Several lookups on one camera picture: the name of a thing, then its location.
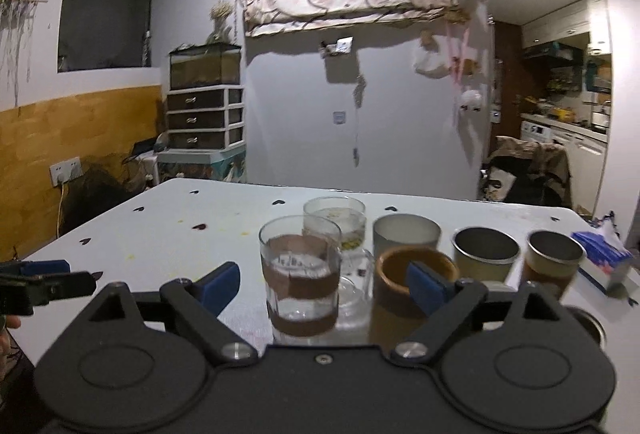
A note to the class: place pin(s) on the clear glass with residue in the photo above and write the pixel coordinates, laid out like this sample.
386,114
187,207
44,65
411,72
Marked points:
332,216

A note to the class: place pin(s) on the white washing machine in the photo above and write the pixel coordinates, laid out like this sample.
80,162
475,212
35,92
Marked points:
534,133

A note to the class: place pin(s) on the metal cup with brown sleeve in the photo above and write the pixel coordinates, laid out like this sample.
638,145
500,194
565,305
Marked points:
550,264

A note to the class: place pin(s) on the white wall outlet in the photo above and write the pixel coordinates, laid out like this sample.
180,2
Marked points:
66,171

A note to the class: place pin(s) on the small wall socket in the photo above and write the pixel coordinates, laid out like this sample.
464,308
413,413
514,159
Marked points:
339,118

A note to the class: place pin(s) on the dark cloth pile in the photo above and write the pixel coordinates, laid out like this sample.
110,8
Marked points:
100,194

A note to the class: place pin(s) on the person's left hand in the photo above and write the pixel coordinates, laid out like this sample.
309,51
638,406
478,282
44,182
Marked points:
9,322

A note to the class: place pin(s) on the plain metal cup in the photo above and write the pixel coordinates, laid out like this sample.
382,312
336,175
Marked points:
485,254

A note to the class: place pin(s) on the white plush toy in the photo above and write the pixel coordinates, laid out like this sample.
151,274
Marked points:
471,100

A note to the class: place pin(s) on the dark cup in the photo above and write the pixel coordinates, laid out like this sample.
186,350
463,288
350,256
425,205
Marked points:
592,326

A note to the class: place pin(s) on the cloth covered chair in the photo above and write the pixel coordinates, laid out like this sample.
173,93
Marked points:
530,169

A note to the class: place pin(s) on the white ceramic cup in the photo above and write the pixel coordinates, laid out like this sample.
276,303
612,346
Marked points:
405,234

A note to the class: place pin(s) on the glass cup with brown sleeve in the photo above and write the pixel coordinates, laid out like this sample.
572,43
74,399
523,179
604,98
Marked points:
297,269

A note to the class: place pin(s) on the dried flower vase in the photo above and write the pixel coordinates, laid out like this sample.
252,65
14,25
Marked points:
221,21

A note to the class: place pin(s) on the white drawer unit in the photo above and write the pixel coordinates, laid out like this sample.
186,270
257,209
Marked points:
205,116

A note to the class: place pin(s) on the white hanging bag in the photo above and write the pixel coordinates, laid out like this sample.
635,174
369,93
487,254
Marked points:
430,61

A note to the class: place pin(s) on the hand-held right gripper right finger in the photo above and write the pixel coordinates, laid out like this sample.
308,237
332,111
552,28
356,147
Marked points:
427,286

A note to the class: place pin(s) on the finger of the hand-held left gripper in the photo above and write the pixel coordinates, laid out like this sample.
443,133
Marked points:
45,286

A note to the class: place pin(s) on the glass fish tank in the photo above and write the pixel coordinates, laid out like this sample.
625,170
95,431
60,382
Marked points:
205,66

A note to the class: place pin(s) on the white kitchen wall cabinet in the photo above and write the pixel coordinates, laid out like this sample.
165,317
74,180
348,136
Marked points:
565,21

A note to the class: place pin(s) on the clear glass mug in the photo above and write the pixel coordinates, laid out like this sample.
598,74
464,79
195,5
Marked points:
355,299

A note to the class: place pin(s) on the brown wooden cup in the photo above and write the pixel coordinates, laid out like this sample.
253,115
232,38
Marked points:
392,286

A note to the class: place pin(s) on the blue tissue box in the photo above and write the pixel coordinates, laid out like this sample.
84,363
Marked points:
600,261

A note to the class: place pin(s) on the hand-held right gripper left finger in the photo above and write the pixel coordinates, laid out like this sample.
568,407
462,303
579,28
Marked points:
220,286

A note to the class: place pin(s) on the painted cabinet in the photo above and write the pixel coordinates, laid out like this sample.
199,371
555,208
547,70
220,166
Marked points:
205,166

